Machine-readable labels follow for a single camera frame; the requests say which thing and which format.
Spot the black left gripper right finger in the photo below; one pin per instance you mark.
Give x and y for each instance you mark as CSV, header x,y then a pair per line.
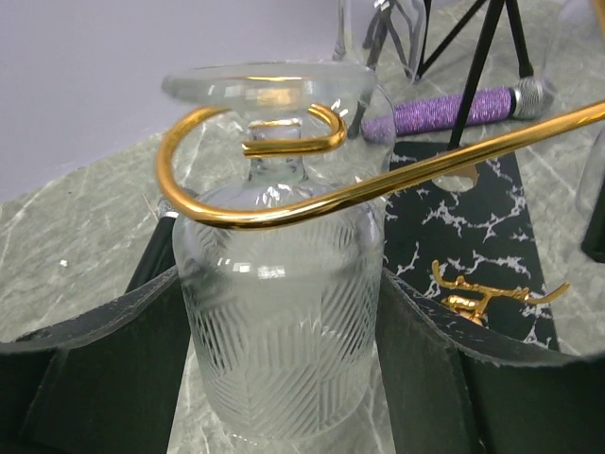
x,y
453,386

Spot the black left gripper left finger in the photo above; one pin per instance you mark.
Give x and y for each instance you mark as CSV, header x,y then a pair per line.
x,y
106,381

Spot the gold wine glass rack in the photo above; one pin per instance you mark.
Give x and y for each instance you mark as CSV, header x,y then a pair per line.
x,y
331,198

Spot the black marble rack base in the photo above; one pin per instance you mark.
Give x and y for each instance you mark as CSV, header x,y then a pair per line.
x,y
484,234

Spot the black microphone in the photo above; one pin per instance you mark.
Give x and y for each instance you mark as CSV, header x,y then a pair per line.
x,y
158,255

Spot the purple glitter microphone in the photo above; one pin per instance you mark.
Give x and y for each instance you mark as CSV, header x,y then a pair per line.
x,y
528,99

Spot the black music stand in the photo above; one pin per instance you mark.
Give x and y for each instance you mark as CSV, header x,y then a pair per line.
x,y
483,45

